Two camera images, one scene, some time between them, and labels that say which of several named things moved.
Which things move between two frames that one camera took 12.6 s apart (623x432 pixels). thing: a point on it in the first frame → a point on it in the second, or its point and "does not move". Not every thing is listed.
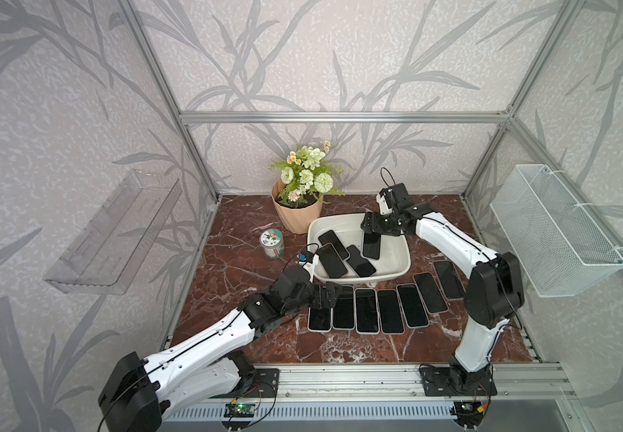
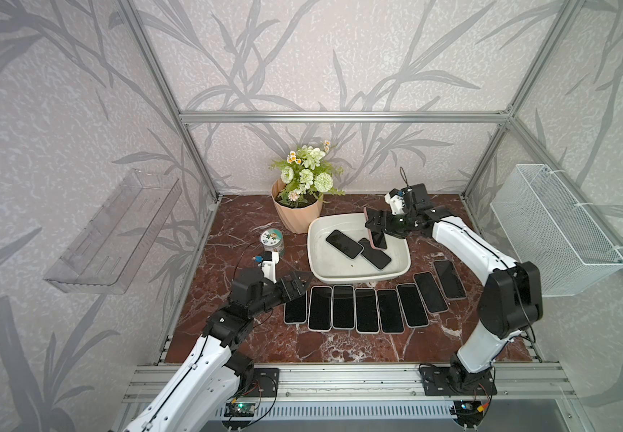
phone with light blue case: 343,310 does not move
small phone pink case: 449,279 does not move
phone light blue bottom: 362,266 → 374,256
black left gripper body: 314,297 → 278,293
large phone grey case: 412,305 does not move
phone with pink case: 320,319 does not move
